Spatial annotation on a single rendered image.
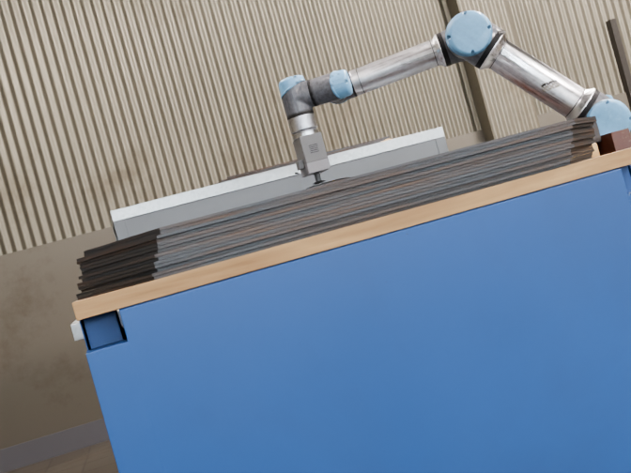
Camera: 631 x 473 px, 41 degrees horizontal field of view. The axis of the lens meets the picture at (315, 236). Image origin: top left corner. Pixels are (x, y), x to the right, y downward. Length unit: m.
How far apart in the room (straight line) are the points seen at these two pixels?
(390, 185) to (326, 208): 0.09
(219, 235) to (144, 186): 3.69
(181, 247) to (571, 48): 4.64
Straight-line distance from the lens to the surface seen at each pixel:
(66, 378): 4.75
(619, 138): 1.75
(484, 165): 1.15
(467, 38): 2.26
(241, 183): 3.12
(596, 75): 5.57
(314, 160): 2.30
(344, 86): 2.31
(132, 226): 3.07
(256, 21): 4.96
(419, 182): 1.11
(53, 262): 4.72
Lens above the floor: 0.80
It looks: 1 degrees down
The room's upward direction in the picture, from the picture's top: 15 degrees counter-clockwise
